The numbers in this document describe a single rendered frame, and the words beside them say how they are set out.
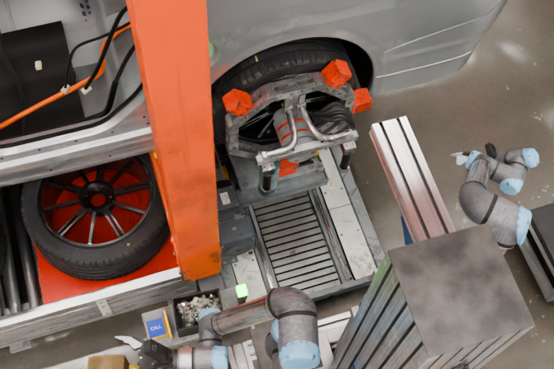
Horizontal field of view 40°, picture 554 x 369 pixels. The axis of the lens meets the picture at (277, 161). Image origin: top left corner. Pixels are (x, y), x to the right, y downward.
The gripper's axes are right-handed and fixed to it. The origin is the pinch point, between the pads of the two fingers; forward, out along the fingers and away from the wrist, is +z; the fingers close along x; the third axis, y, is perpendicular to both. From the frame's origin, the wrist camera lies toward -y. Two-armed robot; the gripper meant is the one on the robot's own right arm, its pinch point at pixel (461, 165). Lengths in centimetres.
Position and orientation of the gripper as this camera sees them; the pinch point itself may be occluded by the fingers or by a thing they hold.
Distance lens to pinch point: 323.3
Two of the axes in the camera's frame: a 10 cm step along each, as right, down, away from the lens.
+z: -6.1, 1.3, 7.8
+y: -4.1, 7.9, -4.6
